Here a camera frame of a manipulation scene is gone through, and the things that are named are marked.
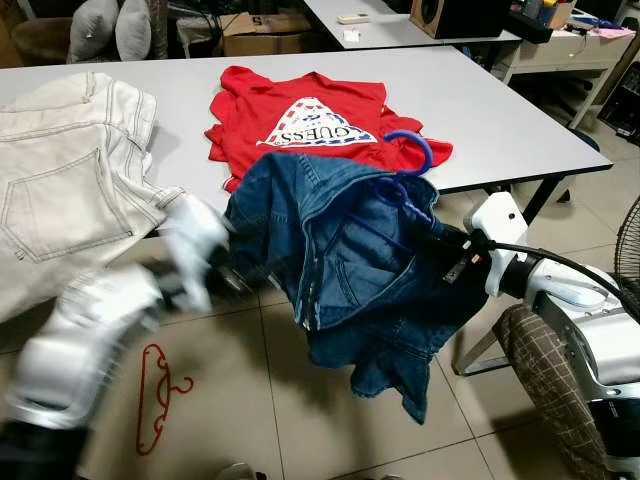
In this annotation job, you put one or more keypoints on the brown wicker chair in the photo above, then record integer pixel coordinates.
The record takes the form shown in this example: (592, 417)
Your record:
(40, 40)

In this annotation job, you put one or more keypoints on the brown cardboard box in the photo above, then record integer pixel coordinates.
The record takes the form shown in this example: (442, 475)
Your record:
(265, 40)

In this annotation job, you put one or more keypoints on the white side table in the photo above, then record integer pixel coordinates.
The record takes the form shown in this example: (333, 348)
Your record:
(560, 50)

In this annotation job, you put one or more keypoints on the grey pillow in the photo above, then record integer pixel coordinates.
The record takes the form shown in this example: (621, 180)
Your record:
(92, 30)
(134, 28)

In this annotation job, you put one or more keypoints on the black desk tray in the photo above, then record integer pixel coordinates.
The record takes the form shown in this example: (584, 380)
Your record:
(530, 30)

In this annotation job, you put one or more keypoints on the grey robot foot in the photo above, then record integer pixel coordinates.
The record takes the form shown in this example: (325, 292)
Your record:
(240, 472)

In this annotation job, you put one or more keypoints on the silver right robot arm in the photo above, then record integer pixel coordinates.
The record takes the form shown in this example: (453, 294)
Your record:
(590, 340)

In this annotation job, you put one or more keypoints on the black standing fan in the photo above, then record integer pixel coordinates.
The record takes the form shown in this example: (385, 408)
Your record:
(628, 245)

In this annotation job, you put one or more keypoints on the blue plastic clothes hanger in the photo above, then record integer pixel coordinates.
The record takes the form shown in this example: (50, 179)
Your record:
(393, 190)

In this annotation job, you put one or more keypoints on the red plastic clothes hanger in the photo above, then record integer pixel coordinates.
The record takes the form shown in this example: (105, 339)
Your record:
(155, 347)

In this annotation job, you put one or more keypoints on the pink cloth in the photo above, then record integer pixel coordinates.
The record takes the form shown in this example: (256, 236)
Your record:
(610, 32)

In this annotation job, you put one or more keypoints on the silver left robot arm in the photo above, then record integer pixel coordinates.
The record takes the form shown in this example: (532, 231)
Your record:
(80, 340)

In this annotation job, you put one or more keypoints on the wooden loudspeaker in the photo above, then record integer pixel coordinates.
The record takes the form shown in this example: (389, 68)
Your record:
(430, 15)

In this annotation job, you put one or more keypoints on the brown checked cushion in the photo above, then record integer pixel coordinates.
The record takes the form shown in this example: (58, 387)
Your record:
(545, 390)

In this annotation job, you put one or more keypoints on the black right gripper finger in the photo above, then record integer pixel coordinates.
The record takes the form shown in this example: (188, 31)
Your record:
(428, 227)
(434, 250)

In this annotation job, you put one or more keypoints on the white jeans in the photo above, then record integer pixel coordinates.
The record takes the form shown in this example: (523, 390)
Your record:
(70, 180)

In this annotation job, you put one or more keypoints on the small white card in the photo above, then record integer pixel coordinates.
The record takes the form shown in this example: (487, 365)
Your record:
(352, 37)

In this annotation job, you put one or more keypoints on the red t-shirt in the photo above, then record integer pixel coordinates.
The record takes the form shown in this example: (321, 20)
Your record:
(240, 110)

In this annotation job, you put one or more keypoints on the black table leg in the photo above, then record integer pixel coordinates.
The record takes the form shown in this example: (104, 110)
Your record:
(543, 200)

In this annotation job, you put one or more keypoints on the blue denim garment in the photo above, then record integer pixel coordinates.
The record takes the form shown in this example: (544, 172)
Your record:
(340, 260)

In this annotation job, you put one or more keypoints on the blue stool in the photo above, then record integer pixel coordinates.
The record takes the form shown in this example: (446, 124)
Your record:
(588, 138)

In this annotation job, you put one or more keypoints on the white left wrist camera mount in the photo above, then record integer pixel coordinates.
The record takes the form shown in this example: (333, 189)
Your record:
(195, 235)

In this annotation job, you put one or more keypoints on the white remote control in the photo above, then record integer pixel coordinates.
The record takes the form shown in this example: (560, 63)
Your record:
(353, 18)

